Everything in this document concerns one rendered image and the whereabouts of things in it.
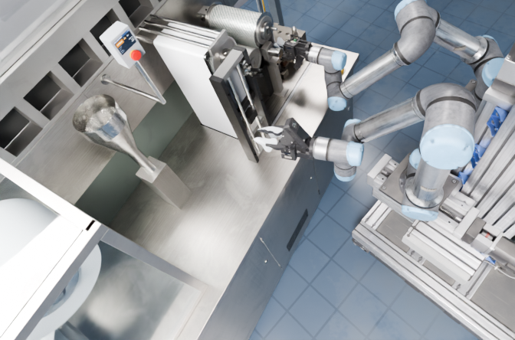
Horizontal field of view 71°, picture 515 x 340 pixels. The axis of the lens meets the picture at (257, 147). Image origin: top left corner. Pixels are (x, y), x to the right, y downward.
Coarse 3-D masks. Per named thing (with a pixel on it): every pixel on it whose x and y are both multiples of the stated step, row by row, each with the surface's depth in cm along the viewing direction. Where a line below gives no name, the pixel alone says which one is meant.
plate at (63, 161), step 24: (168, 0) 144; (192, 0) 155; (216, 0) 168; (168, 24) 148; (192, 24) 160; (144, 48) 142; (120, 72) 136; (168, 72) 157; (120, 96) 140; (72, 120) 126; (48, 144) 121; (72, 144) 129; (96, 144) 138; (24, 168) 117; (48, 168) 124; (72, 168) 132; (96, 168) 142; (72, 192) 136
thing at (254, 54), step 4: (240, 44) 153; (248, 48) 149; (252, 48) 149; (256, 48) 150; (248, 52) 148; (252, 52) 148; (256, 52) 152; (260, 52) 153; (252, 56) 150; (256, 56) 153; (260, 56) 155; (252, 60) 151; (256, 60) 153; (260, 60) 156; (252, 64) 152; (256, 64) 155; (260, 64) 157; (256, 72) 156
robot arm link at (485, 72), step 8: (480, 64) 146; (488, 64) 141; (496, 64) 141; (480, 72) 146; (488, 72) 140; (496, 72) 139; (480, 80) 146; (488, 80) 140; (480, 88) 147; (480, 96) 149
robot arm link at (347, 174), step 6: (336, 168) 122; (342, 168) 119; (348, 168) 119; (354, 168) 121; (336, 174) 125; (342, 174) 122; (348, 174) 122; (354, 174) 124; (342, 180) 127; (348, 180) 126
